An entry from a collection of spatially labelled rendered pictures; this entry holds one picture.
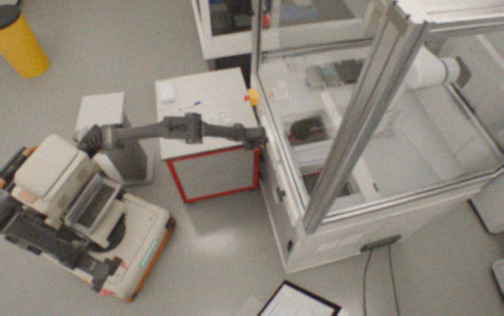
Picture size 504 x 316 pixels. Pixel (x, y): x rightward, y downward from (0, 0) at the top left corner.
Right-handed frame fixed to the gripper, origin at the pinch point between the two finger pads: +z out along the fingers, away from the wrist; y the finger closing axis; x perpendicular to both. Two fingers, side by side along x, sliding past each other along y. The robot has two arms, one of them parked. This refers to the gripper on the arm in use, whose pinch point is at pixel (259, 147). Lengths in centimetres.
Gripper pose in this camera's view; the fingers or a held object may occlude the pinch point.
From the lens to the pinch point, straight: 164.2
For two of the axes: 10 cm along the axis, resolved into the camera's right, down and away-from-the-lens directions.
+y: 8.5, -4.6, -2.4
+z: 4.3, 3.7, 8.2
